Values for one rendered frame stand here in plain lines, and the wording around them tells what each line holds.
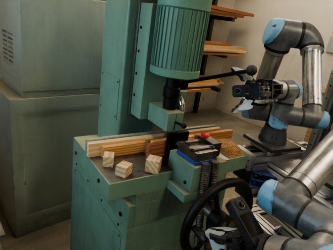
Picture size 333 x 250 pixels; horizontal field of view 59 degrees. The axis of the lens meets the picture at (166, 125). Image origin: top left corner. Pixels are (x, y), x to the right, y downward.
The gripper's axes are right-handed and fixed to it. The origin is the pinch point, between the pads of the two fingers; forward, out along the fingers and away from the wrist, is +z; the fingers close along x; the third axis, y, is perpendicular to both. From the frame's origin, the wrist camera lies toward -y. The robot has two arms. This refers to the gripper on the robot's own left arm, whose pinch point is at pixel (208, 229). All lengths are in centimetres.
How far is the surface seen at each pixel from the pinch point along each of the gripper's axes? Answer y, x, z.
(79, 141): -33, -11, 68
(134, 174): -17.0, -9.7, 20.3
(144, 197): -9.1, -6.3, 21.8
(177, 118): -33.6, 10.8, 21.0
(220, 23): -202, 282, 240
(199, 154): -20.0, 6.1, 6.0
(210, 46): -148, 218, 206
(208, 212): -1.7, 8.9, 9.7
